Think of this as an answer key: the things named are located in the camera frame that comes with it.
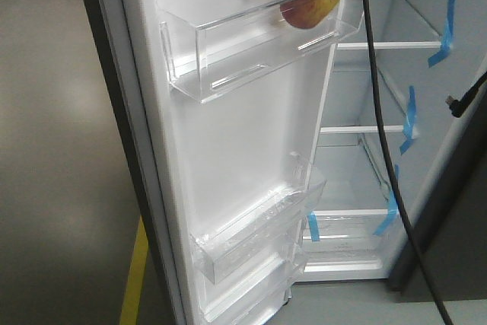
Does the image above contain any white fridge interior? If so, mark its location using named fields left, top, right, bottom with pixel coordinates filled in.
left=302, top=0, right=486, bottom=283

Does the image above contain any dark grey fridge door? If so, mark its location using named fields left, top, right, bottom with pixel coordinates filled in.
left=401, top=87, right=486, bottom=301

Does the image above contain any clear upper door bin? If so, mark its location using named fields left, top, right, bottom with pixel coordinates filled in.
left=159, top=0, right=363, bottom=104

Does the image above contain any clear door bin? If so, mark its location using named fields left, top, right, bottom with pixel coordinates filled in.
left=190, top=151, right=326, bottom=285
left=159, top=0, right=363, bottom=104

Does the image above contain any clear lower door bin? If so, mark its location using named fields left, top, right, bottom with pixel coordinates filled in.
left=190, top=151, right=326, bottom=285

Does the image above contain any yellow floor tape line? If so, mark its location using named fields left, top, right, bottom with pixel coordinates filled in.
left=0, top=0, right=150, bottom=325

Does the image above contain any black cable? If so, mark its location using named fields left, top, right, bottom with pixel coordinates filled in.
left=357, top=0, right=463, bottom=325

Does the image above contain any black cable plug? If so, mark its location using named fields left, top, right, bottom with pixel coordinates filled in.
left=445, top=72, right=487, bottom=118

